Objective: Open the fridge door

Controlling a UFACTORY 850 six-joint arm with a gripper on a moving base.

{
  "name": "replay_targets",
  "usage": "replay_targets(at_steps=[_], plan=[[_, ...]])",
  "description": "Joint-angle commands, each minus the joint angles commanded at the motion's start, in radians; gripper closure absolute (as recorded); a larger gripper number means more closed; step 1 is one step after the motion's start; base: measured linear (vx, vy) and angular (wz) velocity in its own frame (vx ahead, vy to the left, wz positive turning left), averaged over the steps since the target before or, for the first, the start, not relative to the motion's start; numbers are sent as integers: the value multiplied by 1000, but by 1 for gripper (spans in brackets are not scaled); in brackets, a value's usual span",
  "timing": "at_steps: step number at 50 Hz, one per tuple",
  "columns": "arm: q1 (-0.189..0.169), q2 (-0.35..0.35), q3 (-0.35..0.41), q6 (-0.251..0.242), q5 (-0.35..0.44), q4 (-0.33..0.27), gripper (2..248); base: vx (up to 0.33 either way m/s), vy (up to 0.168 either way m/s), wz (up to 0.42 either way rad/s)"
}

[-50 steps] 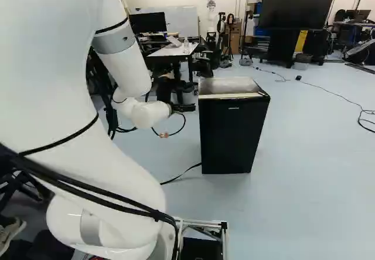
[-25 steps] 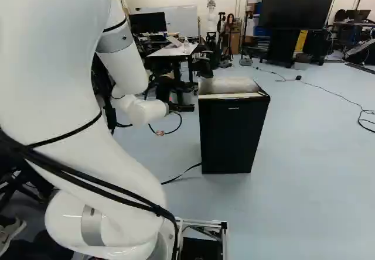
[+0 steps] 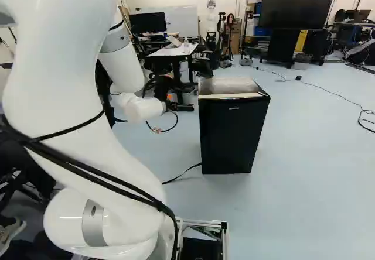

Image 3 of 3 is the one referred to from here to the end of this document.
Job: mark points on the black office chair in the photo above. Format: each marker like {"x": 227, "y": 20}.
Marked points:
{"x": 205, "y": 62}

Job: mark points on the whiteboard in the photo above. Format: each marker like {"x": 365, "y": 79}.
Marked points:
{"x": 181, "y": 20}

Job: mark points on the large black screen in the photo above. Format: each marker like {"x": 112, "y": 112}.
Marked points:
{"x": 299, "y": 3}

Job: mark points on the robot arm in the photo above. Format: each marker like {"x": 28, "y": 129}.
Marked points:
{"x": 58, "y": 66}

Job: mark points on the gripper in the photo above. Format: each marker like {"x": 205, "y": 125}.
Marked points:
{"x": 170, "y": 106}

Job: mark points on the white mannequin torso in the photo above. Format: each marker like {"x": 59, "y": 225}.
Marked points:
{"x": 211, "y": 17}

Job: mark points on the clear plastic bottle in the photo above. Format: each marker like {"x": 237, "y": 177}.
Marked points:
{"x": 185, "y": 43}

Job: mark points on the black computer monitor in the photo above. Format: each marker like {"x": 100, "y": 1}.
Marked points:
{"x": 148, "y": 22}

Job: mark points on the white top desk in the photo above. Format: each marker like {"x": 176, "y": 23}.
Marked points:
{"x": 175, "y": 52}

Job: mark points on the black mini fridge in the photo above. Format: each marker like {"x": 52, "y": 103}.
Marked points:
{"x": 231, "y": 137}

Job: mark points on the black screen cart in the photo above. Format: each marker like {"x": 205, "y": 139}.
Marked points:
{"x": 282, "y": 46}

